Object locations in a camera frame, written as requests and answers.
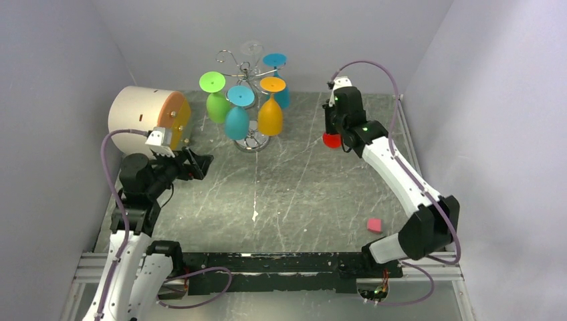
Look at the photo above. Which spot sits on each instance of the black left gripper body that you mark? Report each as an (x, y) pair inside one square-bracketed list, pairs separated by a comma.
[(176, 169)]

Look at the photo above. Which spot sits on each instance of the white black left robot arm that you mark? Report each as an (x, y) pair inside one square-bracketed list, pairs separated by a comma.
[(137, 266)]

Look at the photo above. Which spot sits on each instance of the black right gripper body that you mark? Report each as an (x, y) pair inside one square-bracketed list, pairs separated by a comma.
[(333, 124)]

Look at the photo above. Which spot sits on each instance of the pink foam cube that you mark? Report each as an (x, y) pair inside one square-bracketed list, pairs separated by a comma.
[(374, 225)]

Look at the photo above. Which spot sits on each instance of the chrome wire wine glass rack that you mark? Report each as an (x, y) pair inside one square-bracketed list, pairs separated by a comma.
[(255, 141)]

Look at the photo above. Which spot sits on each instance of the light blue plastic goblet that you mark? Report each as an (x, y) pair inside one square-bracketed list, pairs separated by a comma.
[(237, 119)]

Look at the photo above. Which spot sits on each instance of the clear wine glass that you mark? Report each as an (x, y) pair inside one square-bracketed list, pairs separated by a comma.
[(253, 52)]

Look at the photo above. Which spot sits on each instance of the blue plastic wine glass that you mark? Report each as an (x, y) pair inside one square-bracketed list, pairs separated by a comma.
[(277, 61)]

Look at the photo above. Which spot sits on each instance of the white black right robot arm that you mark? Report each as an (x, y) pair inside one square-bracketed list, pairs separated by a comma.
[(432, 218)]

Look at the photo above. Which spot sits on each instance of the red plastic wine glass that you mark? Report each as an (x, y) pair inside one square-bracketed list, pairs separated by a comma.
[(332, 140)]

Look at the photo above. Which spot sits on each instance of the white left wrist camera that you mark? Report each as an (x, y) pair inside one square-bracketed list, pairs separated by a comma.
[(159, 141)]

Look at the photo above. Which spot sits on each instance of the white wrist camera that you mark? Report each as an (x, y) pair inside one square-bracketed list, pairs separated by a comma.
[(339, 82), (159, 141)]

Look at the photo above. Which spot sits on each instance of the orange plastic wine glass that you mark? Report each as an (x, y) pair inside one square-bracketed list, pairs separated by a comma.
[(270, 118)]

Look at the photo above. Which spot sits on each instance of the round cream drawer box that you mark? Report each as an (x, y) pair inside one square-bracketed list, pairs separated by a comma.
[(146, 108)]

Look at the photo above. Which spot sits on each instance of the green plastic wine glass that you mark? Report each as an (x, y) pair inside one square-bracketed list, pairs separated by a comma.
[(217, 105)]

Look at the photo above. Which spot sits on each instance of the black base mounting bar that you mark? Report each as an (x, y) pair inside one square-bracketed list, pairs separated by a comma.
[(299, 271)]

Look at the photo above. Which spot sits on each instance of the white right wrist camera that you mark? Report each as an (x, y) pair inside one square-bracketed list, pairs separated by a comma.
[(339, 82)]

